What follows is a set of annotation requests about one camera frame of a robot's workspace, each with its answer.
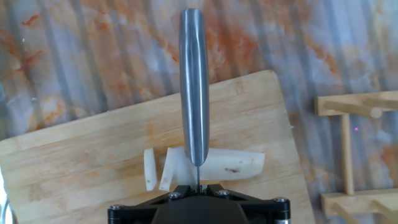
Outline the long white radish piece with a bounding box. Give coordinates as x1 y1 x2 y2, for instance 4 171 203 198
197 147 266 182

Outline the wooden peg knife rack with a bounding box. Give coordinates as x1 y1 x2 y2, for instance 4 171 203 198
314 90 398 224

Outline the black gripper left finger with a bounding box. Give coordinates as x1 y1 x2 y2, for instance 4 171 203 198
107 184 198 224

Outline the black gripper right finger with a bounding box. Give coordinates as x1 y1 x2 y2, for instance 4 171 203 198
200 183 292 224

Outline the marble pattern table mat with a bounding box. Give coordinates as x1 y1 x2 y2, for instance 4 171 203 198
0 0 398 224

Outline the wooden cutting board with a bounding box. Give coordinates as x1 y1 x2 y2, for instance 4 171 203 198
0 69 317 224

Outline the steel cleaver knife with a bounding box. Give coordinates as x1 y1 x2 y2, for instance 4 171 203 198
179 8 210 192

